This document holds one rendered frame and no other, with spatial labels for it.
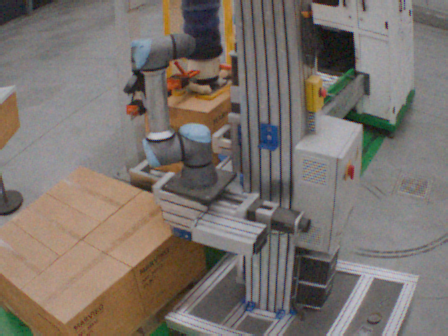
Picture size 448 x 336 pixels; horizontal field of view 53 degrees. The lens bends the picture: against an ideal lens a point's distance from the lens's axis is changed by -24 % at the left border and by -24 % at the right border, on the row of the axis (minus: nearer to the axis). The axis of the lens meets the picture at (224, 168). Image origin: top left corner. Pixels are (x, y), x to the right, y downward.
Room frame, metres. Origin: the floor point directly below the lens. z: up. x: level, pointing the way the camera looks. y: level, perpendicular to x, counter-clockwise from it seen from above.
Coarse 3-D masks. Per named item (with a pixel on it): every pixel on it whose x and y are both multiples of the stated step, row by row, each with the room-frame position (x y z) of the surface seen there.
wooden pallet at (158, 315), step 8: (200, 272) 2.45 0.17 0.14; (192, 280) 2.38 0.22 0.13; (184, 288) 2.31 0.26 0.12; (192, 288) 2.39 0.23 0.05; (176, 296) 2.34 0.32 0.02; (0, 304) 2.07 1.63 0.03; (168, 304) 2.26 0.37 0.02; (176, 304) 2.26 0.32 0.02; (8, 312) 2.02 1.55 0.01; (160, 312) 2.18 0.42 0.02; (168, 312) 2.18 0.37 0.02; (24, 320) 1.85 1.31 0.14; (144, 320) 1.98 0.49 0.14; (152, 320) 2.03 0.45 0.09; (160, 320) 2.10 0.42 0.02; (32, 328) 1.81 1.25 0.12; (136, 328) 1.91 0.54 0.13; (144, 328) 1.96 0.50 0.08; (152, 328) 2.01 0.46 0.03
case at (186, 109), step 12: (180, 96) 2.80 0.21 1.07; (192, 96) 2.79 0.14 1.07; (228, 96) 2.76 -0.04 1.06; (180, 108) 2.64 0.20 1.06; (192, 108) 2.62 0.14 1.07; (204, 108) 2.61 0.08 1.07; (216, 108) 2.64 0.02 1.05; (228, 108) 2.74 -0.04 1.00; (180, 120) 2.64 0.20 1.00; (192, 120) 2.61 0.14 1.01; (204, 120) 2.57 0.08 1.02; (216, 120) 2.63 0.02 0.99; (216, 132) 2.62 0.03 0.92; (216, 156) 2.61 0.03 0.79; (156, 168) 2.73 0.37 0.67; (168, 168) 2.69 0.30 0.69; (180, 168) 2.65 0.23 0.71
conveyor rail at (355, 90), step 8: (360, 80) 4.27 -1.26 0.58; (352, 88) 4.06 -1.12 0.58; (360, 88) 4.28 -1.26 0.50; (344, 96) 3.87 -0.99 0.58; (352, 96) 4.07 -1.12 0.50; (360, 96) 4.27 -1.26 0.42; (328, 104) 3.68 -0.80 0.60; (336, 104) 3.71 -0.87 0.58; (344, 104) 3.88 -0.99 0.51; (352, 104) 4.06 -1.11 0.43; (328, 112) 3.56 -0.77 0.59; (336, 112) 3.71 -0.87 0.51
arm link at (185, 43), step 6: (174, 36) 1.97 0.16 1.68; (180, 36) 1.98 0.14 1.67; (186, 36) 2.00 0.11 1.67; (180, 42) 1.95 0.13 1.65; (186, 42) 1.97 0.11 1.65; (192, 42) 2.00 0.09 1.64; (180, 48) 1.94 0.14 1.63; (186, 48) 1.96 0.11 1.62; (192, 48) 2.00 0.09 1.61; (180, 54) 1.95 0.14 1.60; (186, 54) 1.97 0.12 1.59
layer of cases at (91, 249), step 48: (48, 192) 2.73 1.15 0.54; (96, 192) 2.72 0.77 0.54; (144, 192) 2.70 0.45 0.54; (0, 240) 2.18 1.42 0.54; (48, 240) 2.21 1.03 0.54; (96, 240) 2.23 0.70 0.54; (144, 240) 2.24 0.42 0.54; (0, 288) 1.96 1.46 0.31; (48, 288) 1.78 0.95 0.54; (96, 288) 1.82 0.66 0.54; (144, 288) 2.04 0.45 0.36
